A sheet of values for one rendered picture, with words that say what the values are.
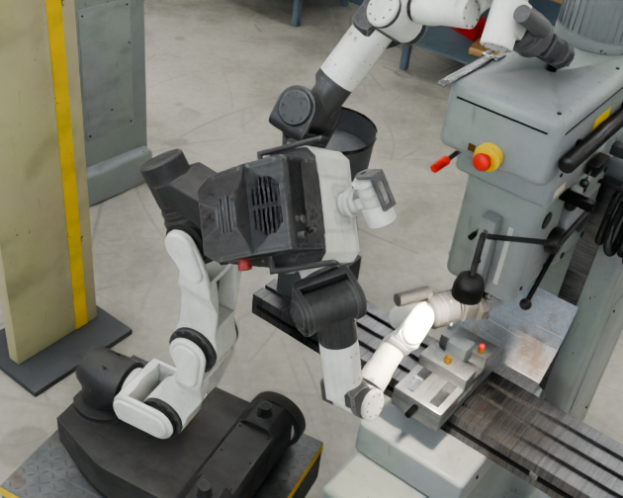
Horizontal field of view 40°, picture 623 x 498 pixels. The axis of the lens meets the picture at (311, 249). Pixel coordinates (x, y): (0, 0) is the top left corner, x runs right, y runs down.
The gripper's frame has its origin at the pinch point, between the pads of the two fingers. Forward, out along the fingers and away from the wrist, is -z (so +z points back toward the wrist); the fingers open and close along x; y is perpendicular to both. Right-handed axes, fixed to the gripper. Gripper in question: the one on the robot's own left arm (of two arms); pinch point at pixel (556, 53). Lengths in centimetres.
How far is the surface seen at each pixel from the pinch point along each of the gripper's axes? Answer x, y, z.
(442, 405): 8, -90, -34
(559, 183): 14.1, -23.0, -6.8
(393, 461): 3, -114, -37
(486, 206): -0.3, -36.7, -10.4
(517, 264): 10.6, -44.8, -18.9
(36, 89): -163, -90, 12
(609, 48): 1.3, 7.6, -16.5
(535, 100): 8.9, -10.7, 11.6
